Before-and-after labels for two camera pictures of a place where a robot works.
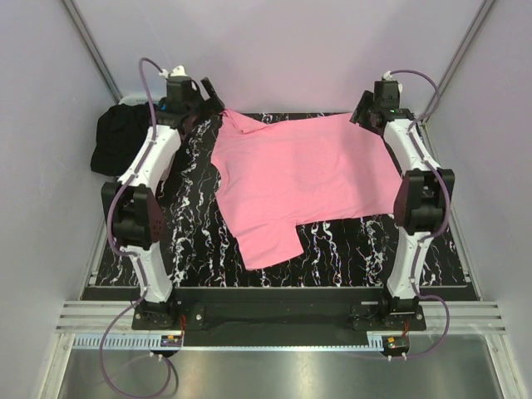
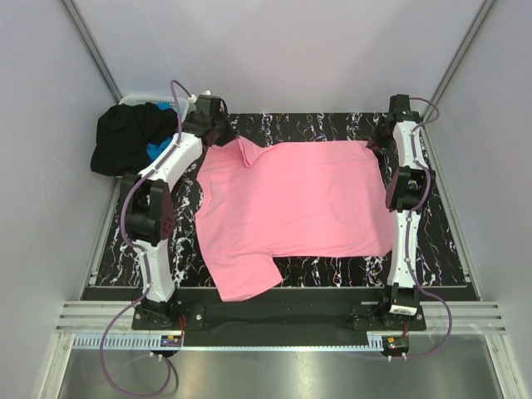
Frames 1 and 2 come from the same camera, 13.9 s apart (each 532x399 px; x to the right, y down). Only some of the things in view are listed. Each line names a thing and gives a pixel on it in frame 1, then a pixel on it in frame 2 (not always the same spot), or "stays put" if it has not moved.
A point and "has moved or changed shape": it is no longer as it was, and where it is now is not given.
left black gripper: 212,108 -> 230,134
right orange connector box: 397,342 stays put
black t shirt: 120,130 stays put
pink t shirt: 272,177 has moved or changed shape
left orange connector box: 171,340 stays put
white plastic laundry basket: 141,99 stays put
